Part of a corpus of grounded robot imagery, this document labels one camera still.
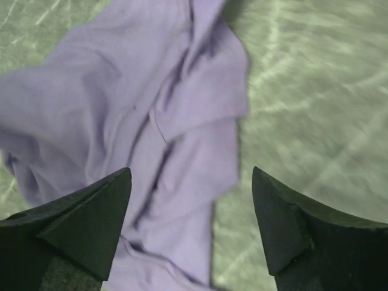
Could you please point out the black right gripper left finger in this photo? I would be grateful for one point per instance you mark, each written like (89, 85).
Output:
(68, 243)

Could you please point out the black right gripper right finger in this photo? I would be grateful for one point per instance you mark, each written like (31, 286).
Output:
(311, 246)

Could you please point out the purple t shirt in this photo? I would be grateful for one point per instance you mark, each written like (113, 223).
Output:
(156, 86)

